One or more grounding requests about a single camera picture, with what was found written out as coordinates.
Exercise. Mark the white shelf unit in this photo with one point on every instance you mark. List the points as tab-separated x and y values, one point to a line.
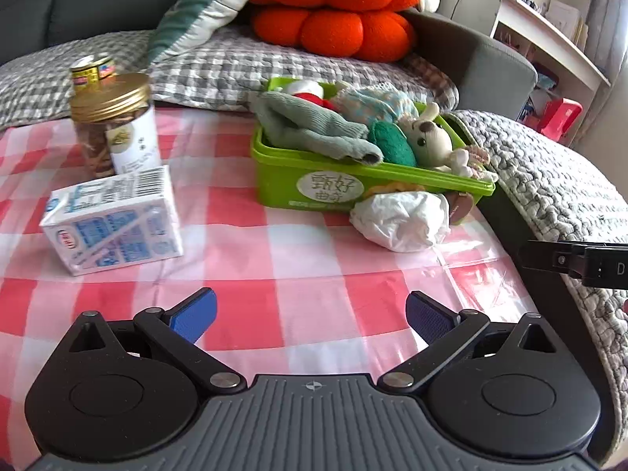
539	24

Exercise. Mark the grey sofa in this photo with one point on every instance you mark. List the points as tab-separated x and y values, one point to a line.
98	0

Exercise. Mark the pink checked tablecloth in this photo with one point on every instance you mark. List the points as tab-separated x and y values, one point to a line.
294	265

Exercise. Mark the green round plush toy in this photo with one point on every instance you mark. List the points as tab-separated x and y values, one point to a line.
392	144

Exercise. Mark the grey knitted throw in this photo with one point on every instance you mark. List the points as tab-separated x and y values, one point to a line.
579	353

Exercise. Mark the beige rabbit doll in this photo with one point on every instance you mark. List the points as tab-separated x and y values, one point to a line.
427	135

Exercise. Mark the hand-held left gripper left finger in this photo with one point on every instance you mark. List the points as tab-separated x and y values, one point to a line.
196	311

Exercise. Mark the red plastic chair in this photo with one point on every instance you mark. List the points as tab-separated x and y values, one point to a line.
559	113

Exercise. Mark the white plastic bag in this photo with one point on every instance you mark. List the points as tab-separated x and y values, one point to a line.
397	221

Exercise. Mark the red and white plush toy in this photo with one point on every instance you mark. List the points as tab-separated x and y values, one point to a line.
306	91

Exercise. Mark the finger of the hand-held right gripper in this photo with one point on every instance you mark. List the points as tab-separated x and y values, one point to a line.
544	255

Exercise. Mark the grey checked blanket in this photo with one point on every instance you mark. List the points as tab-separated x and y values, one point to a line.
221	73

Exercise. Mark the blue storage box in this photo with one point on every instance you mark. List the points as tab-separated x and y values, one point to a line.
544	76

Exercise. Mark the grey patterned quilt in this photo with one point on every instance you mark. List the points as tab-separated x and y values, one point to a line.
539	167

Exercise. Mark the blue and white carton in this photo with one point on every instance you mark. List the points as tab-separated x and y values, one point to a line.
113	225

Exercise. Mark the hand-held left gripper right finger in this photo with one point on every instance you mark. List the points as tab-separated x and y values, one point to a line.
427	316

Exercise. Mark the gold-lidded snack jar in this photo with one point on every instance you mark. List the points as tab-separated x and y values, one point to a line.
132	142

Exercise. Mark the small tin can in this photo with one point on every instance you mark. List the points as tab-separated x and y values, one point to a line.
93	71

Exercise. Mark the brown plush toy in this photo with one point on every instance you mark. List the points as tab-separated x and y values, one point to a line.
461	206

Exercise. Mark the green plastic box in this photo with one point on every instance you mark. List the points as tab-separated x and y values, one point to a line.
279	181

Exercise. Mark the teal and white pillow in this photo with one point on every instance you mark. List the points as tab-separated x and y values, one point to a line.
196	14

